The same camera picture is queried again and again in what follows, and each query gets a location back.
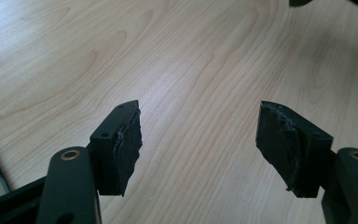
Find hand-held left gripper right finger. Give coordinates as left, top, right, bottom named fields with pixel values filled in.
left=255, top=100, right=335, bottom=199

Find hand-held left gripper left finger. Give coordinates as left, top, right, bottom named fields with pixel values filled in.
left=89, top=100, right=144, bottom=197

